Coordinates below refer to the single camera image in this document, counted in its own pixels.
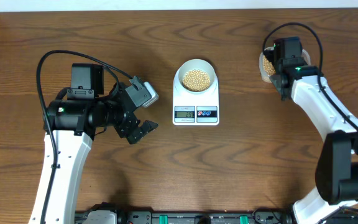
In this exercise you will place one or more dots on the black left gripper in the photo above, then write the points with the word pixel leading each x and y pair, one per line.
pixel 125 128

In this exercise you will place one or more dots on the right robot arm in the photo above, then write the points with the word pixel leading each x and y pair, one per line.
pixel 336 175

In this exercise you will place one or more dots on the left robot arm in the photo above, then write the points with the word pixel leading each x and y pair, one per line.
pixel 70 128

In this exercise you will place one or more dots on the white digital kitchen scale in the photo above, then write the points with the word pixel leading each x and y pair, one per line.
pixel 195 109

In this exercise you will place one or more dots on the soybeans in bowl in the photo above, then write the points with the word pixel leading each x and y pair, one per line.
pixel 196 80

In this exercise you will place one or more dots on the light blue bowl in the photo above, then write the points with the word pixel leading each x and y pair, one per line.
pixel 196 64

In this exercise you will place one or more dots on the clear plastic container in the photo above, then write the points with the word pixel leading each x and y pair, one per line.
pixel 266 78

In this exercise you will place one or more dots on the pile of soybeans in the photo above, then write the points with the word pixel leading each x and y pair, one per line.
pixel 268 67

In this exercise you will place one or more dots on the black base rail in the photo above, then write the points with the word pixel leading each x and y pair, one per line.
pixel 108 213

